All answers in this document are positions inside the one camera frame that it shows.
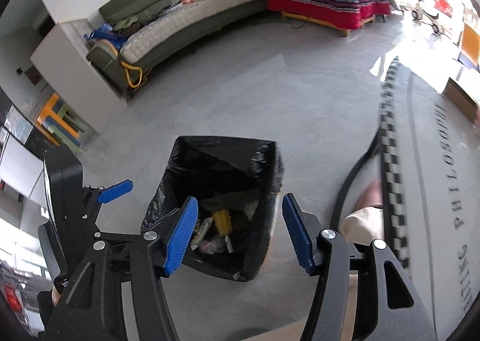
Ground black trash bin bag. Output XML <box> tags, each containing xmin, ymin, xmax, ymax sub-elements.
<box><xmin>141</xmin><ymin>136</ymin><xmax>284</xmax><ymax>282</ymax></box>

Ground orange children slide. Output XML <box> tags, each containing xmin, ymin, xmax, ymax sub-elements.
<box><xmin>458</xmin><ymin>8</ymin><xmax>479</xmax><ymax>71</ymax></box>

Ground green sofa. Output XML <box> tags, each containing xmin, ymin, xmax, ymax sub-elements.
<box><xmin>85</xmin><ymin>0</ymin><xmax>267</xmax><ymax>96</ymax></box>

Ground person left hand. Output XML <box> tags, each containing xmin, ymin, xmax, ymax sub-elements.
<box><xmin>51</xmin><ymin>286</ymin><xmax>62</xmax><ymax>307</ymax></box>

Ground white ride-on toy car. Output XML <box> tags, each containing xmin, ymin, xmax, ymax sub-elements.
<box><xmin>411</xmin><ymin>0</ymin><xmax>444</xmax><ymax>35</ymax></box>

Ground colourful small stools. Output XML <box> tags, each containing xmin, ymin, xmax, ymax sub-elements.
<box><xmin>36</xmin><ymin>93</ymin><xmax>89</xmax><ymax>154</ymax></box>

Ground red toy basket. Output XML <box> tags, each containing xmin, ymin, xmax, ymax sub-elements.
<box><xmin>434</xmin><ymin>0</ymin><xmax>453</xmax><ymax>18</ymax></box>

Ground brown cardboard box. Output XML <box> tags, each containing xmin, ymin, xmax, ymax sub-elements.
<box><xmin>442</xmin><ymin>77</ymin><xmax>479</xmax><ymax>125</ymax></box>

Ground yellow sponge brush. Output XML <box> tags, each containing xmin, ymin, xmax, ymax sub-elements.
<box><xmin>212</xmin><ymin>209</ymin><xmax>233</xmax><ymax>253</ymax></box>

